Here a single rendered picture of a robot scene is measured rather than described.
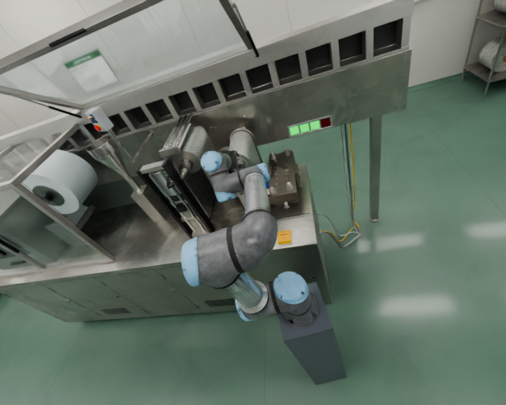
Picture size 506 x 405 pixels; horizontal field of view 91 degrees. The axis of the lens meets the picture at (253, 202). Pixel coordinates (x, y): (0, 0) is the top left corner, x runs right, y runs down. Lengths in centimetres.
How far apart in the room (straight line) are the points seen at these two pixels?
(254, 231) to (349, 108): 112
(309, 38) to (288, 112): 36
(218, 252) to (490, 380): 179
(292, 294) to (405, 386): 120
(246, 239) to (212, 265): 10
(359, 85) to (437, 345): 160
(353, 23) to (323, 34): 13
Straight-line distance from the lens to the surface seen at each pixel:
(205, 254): 59
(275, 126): 155
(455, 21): 431
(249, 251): 57
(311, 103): 150
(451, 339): 212
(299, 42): 140
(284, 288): 94
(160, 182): 136
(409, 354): 204
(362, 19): 143
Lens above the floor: 196
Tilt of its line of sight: 42 degrees down
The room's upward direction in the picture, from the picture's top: 25 degrees counter-clockwise
